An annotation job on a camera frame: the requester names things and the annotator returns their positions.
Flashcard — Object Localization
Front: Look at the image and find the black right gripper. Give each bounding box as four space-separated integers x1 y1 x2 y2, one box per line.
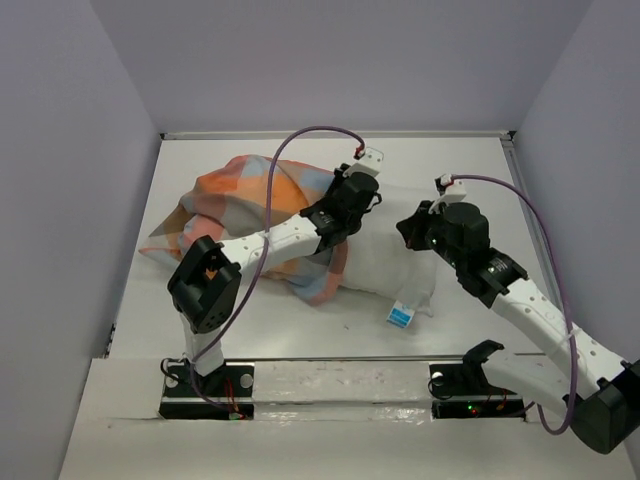
396 199 465 269

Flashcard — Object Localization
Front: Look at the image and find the white pillow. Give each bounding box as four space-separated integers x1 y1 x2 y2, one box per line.
326 184 437 317

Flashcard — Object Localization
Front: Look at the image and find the multicolour patchwork pillowcase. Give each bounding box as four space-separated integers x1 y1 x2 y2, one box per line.
139 155 348 306

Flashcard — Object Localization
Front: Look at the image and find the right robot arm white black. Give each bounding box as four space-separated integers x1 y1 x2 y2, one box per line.
396 201 639 454

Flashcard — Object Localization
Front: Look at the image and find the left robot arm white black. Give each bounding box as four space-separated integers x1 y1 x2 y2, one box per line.
167 158 382 395

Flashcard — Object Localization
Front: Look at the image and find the blue white pillow label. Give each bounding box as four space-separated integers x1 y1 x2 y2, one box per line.
386 301 416 329

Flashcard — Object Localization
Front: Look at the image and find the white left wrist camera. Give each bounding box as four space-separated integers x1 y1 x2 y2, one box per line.
345 147 384 177

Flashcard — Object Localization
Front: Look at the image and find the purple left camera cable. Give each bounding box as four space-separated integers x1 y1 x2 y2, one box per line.
188 125 364 414

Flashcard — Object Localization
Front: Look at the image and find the purple camera cable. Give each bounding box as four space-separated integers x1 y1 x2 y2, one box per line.
188 125 364 414
449 173 581 435

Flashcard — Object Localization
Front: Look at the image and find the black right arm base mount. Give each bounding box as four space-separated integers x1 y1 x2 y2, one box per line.
427 340 532 420

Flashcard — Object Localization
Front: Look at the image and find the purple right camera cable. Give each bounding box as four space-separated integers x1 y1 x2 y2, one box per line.
449 173 581 435

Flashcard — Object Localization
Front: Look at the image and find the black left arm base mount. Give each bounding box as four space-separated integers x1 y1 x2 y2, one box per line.
158 358 255 421

